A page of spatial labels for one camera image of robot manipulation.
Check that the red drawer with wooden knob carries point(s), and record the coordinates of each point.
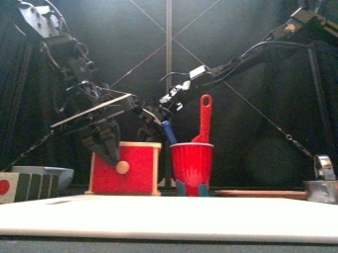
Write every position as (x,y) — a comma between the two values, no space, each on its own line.
(137,171)

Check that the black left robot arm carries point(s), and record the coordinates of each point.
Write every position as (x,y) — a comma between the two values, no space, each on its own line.
(56,42)

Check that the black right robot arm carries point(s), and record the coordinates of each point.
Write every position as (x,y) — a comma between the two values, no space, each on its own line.
(263,49)

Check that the wooden drawer box with slot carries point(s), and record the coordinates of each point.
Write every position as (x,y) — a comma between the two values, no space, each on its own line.
(157,168)

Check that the red plastic spatula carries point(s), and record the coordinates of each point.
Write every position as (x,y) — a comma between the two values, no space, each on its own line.
(205,115)

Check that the grey-blue plastic bowl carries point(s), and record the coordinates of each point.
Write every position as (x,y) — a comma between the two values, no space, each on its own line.
(62,176)

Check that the red plastic cup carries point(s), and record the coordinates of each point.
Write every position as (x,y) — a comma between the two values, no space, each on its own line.
(191,164)

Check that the white plastic cutting board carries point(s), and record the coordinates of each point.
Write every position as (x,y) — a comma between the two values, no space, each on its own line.
(175,217)

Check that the brown wooden board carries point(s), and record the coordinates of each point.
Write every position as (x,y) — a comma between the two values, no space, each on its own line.
(263,194)

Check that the grey metal frame pole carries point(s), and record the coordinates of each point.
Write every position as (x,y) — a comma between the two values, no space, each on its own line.
(169,49)

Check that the metal clamp bracket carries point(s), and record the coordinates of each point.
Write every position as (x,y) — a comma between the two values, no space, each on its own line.
(324,191)

